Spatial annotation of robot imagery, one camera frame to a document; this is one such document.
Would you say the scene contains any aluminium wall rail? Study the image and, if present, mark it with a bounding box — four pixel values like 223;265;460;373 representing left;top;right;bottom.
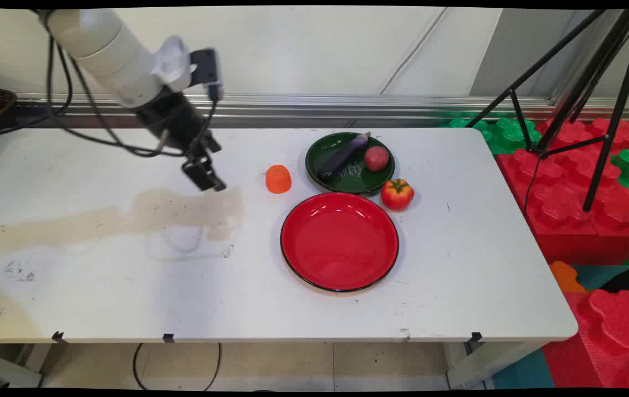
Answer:
15;93;629;123

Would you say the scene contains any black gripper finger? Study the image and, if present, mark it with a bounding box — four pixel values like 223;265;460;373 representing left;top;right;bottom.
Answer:
181;159;228;192
200;132;222;160

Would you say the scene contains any red round toy fruit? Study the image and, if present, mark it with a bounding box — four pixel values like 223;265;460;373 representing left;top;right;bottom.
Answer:
364;146;390;172

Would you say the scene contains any teal foam mat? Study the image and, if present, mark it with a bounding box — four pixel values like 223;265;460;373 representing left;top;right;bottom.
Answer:
491;347;556;390

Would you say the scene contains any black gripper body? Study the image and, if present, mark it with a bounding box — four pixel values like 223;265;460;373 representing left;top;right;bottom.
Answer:
136;90;211;156

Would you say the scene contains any black floor cable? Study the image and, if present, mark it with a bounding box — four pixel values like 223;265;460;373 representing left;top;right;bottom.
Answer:
132;342;222;391

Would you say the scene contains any grey table leg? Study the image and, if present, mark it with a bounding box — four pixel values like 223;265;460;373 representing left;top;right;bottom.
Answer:
445;340;547;390

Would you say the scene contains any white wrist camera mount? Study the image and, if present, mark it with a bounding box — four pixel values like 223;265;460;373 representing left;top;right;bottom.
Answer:
151;35;192;93

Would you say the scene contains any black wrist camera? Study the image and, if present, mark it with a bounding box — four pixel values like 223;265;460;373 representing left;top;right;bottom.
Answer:
189;48;224;103

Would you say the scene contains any red toy tomato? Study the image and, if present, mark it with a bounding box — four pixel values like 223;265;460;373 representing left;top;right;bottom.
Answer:
380;178;415;212

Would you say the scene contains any red plate with black rim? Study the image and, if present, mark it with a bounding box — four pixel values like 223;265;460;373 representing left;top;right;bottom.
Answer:
279;191;400;293

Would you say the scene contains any orange foam piece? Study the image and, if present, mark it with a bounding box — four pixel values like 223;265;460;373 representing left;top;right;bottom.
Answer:
548;260;588;293

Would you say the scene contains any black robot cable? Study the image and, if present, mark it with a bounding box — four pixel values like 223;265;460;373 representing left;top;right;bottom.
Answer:
43;14;221;159

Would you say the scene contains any large red foam block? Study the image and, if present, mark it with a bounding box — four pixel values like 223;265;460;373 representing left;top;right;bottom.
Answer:
496;117;629;266

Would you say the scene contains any purple toy eggplant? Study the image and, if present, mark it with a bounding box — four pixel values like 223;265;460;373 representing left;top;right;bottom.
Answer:
317;132;372;179

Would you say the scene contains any dark green plate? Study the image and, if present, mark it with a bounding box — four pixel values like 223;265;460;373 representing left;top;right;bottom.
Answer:
305;132;396;195

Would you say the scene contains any black tripod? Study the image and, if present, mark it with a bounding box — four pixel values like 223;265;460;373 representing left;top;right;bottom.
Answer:
464;8;629;213

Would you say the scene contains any orange toy fruit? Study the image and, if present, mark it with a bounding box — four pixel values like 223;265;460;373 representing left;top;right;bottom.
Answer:
265;164;292;195

